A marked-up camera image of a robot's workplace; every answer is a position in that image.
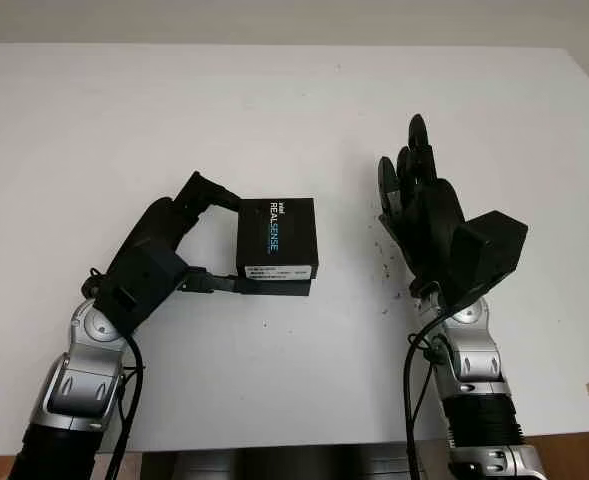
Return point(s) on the black RealSense box lid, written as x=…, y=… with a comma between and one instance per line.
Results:
x=294, y=235

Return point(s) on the dark robot torso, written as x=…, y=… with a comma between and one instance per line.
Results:
x=299, y=462

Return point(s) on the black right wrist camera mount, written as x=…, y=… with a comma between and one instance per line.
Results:
x=494, y=250

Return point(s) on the black camera box base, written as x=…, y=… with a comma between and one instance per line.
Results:
x=274, y=288

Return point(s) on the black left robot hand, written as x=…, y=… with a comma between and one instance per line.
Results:
x=159, y=220

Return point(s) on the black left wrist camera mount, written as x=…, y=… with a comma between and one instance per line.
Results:
x=139, y=285

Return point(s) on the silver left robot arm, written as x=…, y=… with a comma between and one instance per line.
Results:
x=84, y=380

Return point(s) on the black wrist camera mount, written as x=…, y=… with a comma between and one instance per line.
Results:
x=139, y=285
x=494, y=250

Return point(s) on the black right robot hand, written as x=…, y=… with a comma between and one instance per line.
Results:
x=429, y=220

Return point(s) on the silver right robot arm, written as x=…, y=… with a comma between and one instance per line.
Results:
x=474, y=360

